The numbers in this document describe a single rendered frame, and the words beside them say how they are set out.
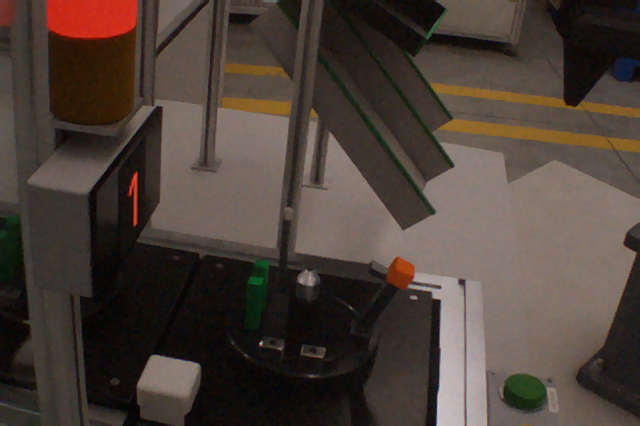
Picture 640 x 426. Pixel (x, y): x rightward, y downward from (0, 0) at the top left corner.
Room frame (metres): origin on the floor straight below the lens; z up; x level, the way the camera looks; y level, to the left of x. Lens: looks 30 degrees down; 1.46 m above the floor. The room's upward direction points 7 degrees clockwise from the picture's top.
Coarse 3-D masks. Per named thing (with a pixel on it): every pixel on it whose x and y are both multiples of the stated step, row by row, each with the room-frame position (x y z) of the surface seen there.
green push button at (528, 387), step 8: (512, 376) 0.60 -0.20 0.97; (520, 376) 0.60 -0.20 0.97; (528, 376) 0.60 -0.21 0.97; (512, 384) 0.59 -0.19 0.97; (520, 384) 0.59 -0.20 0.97; (528, 384) 0.59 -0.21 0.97; (536, 384) 0.59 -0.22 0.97; (504, 392) 0.58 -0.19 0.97; (512, 392) 0.58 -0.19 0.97; (520, 392) 0.58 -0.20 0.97; (528, 392) 0.58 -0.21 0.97; (536, 392) 0.58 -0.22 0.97; (544, 392) 0.58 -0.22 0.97; (512, 400) 0.57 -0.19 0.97; (520, 400) 0.57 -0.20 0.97; (528, 400) 0.57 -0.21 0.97; (536, 400) 0.57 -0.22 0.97; (528, 408) 0.57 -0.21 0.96
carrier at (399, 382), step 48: (288, 240) 0.67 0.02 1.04; (192, 288) 0.68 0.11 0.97; (240, 288) 0.69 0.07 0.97; (288, 288) 0.67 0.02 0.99; (336, 288) 0.71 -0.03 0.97; (192, 336) 0.60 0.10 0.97; (240, 336) 0.59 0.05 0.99; (288, 336) 0.60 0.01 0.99; (336, 336) 0.61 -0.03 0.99; (384, 336) 0.64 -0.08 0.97; (144, 384) 0.51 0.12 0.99; (192, 384) 0.52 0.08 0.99; (240, 384) 0.55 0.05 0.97; (288, 384) 0.55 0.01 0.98; (336, 384) 0.56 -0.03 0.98; (384, 384) 0.57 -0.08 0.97
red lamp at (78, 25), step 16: (48, 0) 0.42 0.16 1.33; (64, 0) 0.41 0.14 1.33; (80, 0) 0.41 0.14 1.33; (96, 0) 0.41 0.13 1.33; (112, 0) 0.42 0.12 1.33; (128, 0) 0.43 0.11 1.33; (48, 16) 0.42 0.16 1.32; (64, 16) 0.41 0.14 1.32; (80, 16) 0.41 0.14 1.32; (96, 16) 0.41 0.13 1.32; (112, 16) 0.42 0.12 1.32; (128, 16) 0.43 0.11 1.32; (64, 32) 0.41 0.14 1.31; (80, 32) 0.41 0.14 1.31; (96, 32) 0.41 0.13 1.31; (112, 32) 0.42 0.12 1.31
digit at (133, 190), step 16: (144, 144) 0.45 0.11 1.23; (128, 160) 0.42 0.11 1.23; (144, 160) 0.46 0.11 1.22; (128, 176) 0.42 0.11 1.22; (144, 176) 0.46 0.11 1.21; (128, 192) 0.42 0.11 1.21; (144, 192) 0.46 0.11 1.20; (128, 208) 0.43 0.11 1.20; (144, 208) 0.46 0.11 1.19; (128, 224) 0.42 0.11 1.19; (128, 240) 0.42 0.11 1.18
